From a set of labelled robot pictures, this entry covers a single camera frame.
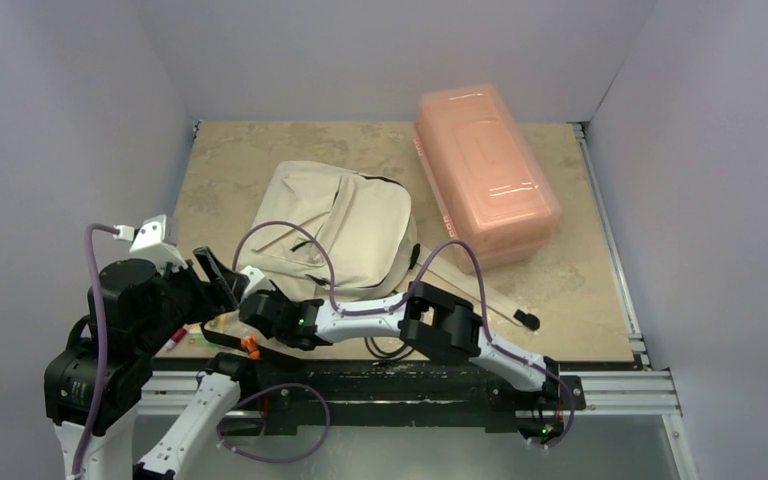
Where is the black aluminium base frame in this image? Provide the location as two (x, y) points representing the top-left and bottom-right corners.
(95, 357), (683, 439)

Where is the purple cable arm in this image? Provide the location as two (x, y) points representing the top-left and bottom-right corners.
(69, 223), (124, 480)
(231, 220), (577, 452)

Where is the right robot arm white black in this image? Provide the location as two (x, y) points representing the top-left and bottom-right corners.
(239, 282), (561, 407)

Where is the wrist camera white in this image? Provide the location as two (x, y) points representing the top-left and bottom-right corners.
(238, 265), (277, 301)
(112, 214), (188, 273)

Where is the orange translucent plastic box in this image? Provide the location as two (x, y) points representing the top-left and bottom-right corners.
(414, 84), (562, 273)

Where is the banana toy card pack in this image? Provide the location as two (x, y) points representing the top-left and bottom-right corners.
(186, 316), (225, 348)

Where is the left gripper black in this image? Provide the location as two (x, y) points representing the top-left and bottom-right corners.
(137, 243), (248, 352)

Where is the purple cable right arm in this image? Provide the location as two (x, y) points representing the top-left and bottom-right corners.
(231, 220), (577, 452)

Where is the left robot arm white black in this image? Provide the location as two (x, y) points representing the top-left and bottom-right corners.
(43, 247), (252, 479)

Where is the beige backpack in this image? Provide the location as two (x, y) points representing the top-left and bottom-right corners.
(233, 161), (430, 302)

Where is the red white glue stick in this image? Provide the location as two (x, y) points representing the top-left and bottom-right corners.
(162, 327), (188, 351)

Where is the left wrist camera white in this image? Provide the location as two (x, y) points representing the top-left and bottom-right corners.
(112, 214), (188, 273)

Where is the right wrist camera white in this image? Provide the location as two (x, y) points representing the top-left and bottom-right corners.
(238, 265), (277, 301)

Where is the black usb cable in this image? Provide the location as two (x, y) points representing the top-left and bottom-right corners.
(364, 334), (418, 362)

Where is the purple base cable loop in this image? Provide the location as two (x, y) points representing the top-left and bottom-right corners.
(216, 382), (332, 465)

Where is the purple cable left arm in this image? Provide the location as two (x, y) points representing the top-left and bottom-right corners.
(69, 223), (124, 480)

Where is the orange small clip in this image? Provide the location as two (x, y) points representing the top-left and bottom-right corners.
(240, 336), (261, 360)

